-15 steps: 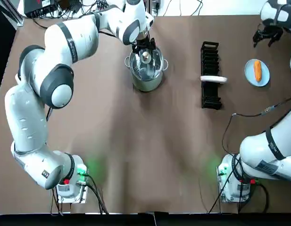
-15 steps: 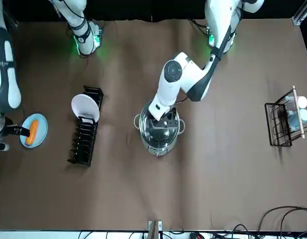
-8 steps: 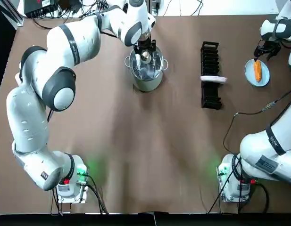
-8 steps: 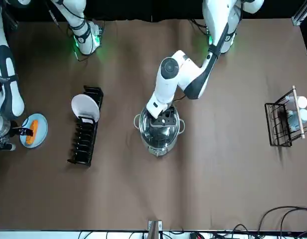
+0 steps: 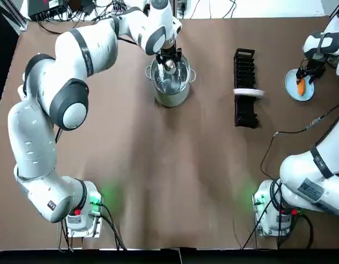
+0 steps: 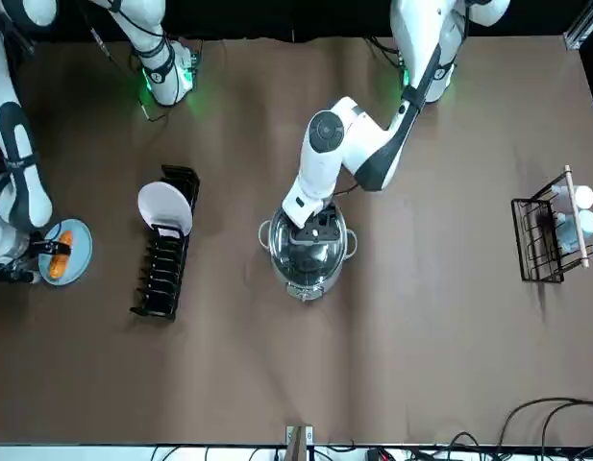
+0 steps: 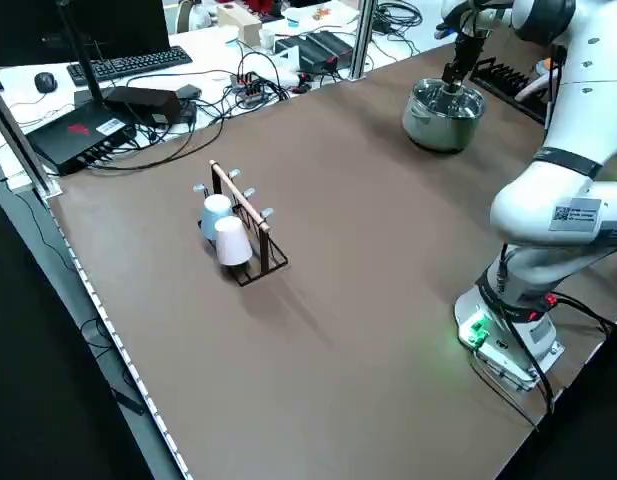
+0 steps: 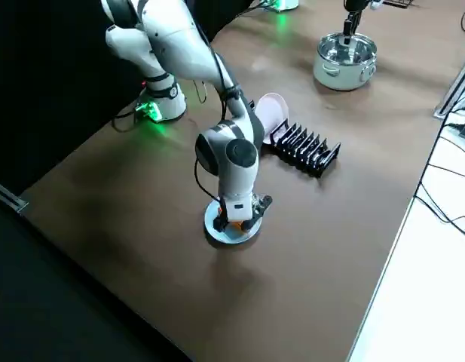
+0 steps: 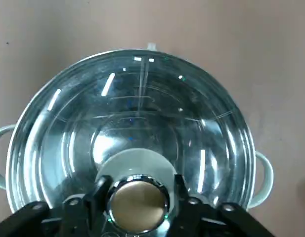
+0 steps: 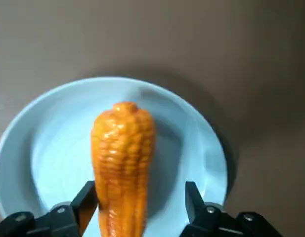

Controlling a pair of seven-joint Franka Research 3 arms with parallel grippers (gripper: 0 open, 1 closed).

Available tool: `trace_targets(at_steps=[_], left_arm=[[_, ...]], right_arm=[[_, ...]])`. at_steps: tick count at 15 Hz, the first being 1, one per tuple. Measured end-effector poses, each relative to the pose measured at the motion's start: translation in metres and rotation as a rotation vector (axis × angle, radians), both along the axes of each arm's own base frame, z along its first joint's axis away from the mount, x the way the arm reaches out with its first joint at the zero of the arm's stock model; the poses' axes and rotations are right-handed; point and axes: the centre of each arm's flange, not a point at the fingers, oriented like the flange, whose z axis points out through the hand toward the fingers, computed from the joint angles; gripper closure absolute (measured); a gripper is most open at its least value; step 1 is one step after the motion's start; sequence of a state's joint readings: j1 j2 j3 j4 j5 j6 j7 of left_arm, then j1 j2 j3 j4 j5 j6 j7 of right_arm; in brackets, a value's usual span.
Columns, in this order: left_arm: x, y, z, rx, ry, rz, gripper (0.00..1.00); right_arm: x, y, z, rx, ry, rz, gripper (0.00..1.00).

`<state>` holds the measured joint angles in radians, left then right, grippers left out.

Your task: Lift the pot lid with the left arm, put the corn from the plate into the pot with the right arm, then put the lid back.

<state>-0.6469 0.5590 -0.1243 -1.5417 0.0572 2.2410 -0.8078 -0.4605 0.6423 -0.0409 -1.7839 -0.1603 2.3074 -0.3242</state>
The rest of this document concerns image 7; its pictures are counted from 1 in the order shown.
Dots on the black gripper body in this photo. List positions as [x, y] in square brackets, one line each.
[469, 47]

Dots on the glass pot lid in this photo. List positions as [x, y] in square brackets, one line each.
[430, 97]

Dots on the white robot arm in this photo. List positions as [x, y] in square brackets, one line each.
[538, 215]

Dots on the stainless steel pot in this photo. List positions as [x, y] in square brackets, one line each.
[438, 130]

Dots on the white plate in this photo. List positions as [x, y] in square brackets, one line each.
[530, 89]

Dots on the black dish rack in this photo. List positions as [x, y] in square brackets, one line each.
[498, 75]

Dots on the black finned device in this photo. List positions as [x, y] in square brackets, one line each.
[318, 47]

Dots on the small white cup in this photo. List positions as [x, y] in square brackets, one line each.
[266, 37]

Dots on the grey usb hub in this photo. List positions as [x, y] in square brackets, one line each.
[249, 90]

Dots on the wooden box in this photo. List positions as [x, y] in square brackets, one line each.
[243, 22]

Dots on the pale pink cup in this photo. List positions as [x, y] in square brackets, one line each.
[232, 245]

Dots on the black power brick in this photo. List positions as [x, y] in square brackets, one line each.
[145, 102]

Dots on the black keyboard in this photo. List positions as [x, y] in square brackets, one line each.
[130, 62]

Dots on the black monitor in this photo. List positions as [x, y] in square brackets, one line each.
[113, 25]

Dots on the black stand pole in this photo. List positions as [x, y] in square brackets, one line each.
[85, 60]

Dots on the black box with red logo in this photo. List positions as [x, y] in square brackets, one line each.
[73, 135]

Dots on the black computer mouse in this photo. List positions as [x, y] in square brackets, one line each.
[45, 81]

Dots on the aluminium frame post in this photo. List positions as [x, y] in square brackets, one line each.
[362, 40]
[18, 145]

